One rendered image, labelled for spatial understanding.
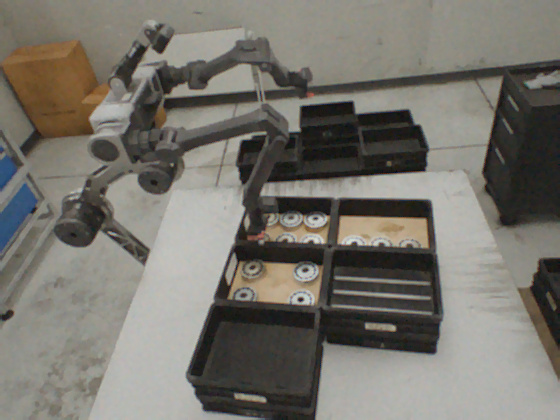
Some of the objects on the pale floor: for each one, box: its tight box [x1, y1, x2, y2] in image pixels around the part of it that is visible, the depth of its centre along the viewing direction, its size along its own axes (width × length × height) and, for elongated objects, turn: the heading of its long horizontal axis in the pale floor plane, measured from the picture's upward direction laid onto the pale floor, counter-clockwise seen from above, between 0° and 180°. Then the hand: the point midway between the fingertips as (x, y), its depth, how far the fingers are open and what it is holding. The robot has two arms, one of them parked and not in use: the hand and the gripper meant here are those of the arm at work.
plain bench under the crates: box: [86, 169, 560, 420], centre depth 211 cm, size 160×160×70 cm
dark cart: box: [482, 63, 560, 226], centre depth 280 cm, size 60×45×90 cm
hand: (260, 239), depth 193 cm, fingers open, 6 cm apart
